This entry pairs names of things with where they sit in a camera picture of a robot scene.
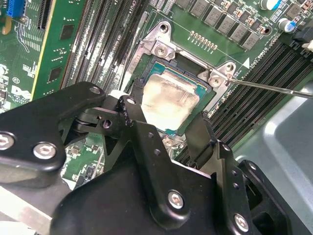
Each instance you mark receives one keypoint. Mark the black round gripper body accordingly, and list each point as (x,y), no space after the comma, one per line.
(110,208)

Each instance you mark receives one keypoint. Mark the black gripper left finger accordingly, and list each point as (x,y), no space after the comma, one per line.
(29,127)

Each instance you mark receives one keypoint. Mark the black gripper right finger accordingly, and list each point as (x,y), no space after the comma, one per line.
(203,142)

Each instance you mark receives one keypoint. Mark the silver topped CPU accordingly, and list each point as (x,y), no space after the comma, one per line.
(168,98)

